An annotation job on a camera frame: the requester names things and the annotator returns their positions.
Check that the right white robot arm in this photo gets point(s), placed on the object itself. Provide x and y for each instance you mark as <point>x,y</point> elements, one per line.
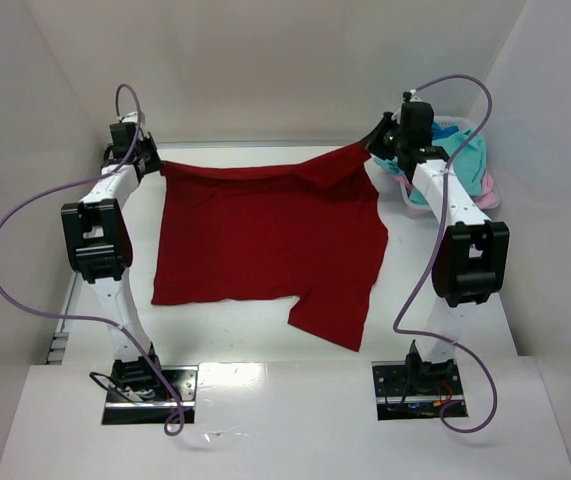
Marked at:
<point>469,262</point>

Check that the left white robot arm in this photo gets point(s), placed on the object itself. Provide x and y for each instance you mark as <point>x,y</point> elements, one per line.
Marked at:
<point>99,248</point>

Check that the red t shirt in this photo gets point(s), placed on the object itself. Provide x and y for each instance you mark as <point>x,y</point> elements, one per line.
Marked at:
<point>309,230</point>

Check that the teal t shirt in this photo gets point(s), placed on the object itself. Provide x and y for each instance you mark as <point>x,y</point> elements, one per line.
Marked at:
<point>465,160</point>

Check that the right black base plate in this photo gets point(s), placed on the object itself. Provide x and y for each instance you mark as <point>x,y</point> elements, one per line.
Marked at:
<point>401,395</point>

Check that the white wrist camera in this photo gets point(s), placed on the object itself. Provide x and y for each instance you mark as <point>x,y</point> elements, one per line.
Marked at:
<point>410,96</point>
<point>133,117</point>

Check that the white plastic laundry basket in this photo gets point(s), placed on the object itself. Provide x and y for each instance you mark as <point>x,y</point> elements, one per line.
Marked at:
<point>465,122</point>

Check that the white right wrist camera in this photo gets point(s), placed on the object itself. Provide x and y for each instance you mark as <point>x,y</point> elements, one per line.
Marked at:
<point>410,96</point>

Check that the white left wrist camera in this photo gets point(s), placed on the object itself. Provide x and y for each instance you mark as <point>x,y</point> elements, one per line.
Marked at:
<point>133,117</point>

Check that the pink t shirt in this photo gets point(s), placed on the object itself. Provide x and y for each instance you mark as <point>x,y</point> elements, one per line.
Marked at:
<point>482,191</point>

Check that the blue t shirt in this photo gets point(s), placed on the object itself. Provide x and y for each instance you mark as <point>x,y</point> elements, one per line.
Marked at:
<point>442,132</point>

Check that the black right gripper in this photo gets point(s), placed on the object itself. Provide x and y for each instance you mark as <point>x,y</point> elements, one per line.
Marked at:
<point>385,136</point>

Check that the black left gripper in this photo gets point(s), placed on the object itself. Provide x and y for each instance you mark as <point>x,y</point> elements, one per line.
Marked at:
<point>150,160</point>

